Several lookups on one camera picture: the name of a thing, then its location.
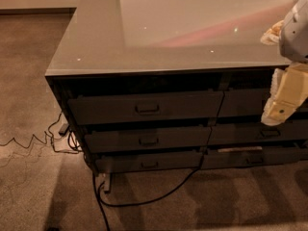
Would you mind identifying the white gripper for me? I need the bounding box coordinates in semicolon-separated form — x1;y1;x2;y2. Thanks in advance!
260;20;308;126

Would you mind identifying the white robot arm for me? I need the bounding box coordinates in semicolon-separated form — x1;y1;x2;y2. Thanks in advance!
260;0;308;126

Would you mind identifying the dark grey drawer cabinet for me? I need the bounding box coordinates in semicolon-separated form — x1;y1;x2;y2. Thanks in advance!
45;0;308;173

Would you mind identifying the thick black cable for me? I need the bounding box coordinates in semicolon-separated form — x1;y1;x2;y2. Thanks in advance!
91;157;205;231

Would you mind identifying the thin black zigzag cable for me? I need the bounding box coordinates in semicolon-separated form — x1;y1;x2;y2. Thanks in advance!
0;112;81;155

